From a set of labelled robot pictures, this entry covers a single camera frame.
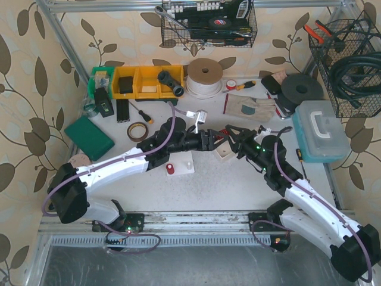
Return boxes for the small red spring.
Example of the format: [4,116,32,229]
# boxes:
[216,129,229,140]
[165,163,174,175]

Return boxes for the white spring tray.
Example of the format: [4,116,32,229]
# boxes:
[213,141,235,163]

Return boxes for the white peg fixture plate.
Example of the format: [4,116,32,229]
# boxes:
[165,151,195,177]

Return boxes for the brown tape roll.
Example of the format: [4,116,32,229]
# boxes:
[127,122,148,142]

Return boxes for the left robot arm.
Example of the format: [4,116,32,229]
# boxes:
[47,117,228,230]

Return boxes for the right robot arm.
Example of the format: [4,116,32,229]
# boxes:
[226,125,380,283]

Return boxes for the beige work glove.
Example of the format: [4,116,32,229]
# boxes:
[223,94,276,122]

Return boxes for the red white tape roll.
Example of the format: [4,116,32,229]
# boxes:
[226,80,236,90]

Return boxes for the small black yellow screwdriver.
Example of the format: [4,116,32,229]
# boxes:
[295,148,305,173]

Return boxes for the black sanding block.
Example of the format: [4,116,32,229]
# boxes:
[261,75,282,95]

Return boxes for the black pipe fitting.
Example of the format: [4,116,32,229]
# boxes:
[158,70,185,97]

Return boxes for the black disc spool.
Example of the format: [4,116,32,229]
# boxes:
[277,73,324,112]

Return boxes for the black aluminium extrusion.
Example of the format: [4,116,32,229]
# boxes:
[116,100,130,123]

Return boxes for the teal clear toolbox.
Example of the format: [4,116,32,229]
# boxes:
[292,100,351,163]

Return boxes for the yellow storage bin row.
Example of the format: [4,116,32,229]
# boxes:
[111,65,185,100]

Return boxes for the black green meter device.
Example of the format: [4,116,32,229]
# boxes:
[94,88,114,117]

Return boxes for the green notebook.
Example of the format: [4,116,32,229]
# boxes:
[64,116,115,161]

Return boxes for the glass jar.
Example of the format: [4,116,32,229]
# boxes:
[83,98,98,118]

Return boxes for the green storage bin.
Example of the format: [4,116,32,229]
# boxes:
[88,66,115,99]

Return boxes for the pink sanding disc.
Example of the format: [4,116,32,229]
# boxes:
[69,153,91,166]

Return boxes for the silver wrench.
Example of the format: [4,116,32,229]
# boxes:
[154,6,188,30]

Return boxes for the yellow handled screwdriver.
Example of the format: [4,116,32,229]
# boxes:
[129,101,154,124]

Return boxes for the red handled tool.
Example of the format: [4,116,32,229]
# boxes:
[265,91,284,120]

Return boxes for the white cable spool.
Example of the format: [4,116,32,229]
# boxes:
[186,58,223,100]

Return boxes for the aluminium front rail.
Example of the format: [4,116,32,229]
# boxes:
[38,210,361,248]

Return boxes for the top wire basket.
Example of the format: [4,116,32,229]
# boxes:
[159,1,257,50]

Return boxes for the wire basket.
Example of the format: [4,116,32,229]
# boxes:
[303,18,380,118]
[159,1,257,50]

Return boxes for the black coiled hose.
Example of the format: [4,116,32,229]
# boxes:
[329,52,381,102]

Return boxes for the orange handled pliers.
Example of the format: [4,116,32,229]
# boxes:
[303,20,333,43]

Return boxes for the right wire basket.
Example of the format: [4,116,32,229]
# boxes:
[303,18,380,118]

